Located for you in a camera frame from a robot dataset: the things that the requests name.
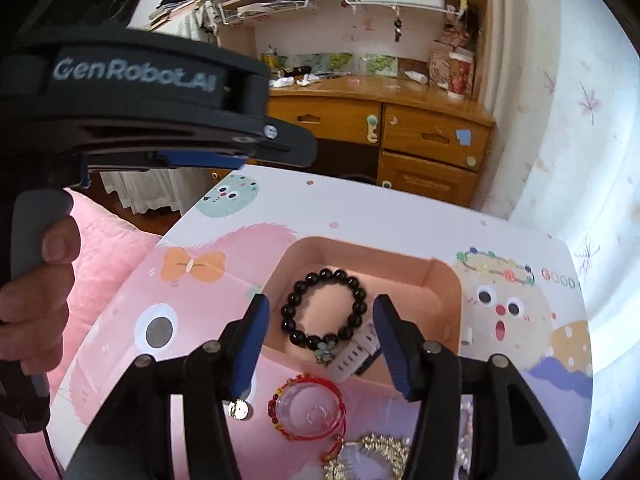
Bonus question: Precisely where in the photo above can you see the pink fluffy blanket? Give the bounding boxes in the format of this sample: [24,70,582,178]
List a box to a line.
[16,192,160,479]

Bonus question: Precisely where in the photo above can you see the person's left hand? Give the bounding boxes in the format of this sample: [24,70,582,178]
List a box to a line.
[0,216,80,375]

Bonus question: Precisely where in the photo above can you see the pink jewelry box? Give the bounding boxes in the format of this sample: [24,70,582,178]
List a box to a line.
[262,236,463,396]

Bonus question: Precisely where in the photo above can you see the red string bracelet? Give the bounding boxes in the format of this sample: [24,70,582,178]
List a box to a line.
[267,372,350,463]

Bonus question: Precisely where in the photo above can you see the black cable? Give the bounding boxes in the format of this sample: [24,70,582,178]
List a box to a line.
[41,426,65,480]

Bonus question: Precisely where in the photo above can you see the black bead bracelet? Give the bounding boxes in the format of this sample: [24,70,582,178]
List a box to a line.
[278,268,369,352]

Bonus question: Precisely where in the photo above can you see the cartoon printed table mat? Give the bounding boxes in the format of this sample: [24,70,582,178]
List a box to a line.
[46,164,594,480]

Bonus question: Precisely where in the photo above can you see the wooden shelf hutch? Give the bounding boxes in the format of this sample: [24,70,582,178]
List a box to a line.
[209,0,494,101]

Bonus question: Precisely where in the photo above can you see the wooden desk with drawers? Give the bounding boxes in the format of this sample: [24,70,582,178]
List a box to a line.
[269,76,495,207]

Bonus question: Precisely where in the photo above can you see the gold rhinestone bracelet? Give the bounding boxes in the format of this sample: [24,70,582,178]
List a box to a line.
[322,432,412,480]

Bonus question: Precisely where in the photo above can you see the white pearl necklace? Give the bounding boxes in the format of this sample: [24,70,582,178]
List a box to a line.
[451,398,475,480]

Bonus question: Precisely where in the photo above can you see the red patterned paper cup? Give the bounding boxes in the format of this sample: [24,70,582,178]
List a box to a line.
[447,52,474,100]

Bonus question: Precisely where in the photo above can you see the white lace bed cover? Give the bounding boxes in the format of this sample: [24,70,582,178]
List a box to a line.
[100,168,214,216]

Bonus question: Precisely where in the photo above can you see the white box pull tab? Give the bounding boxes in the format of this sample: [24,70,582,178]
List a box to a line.
[460,327,473,347]

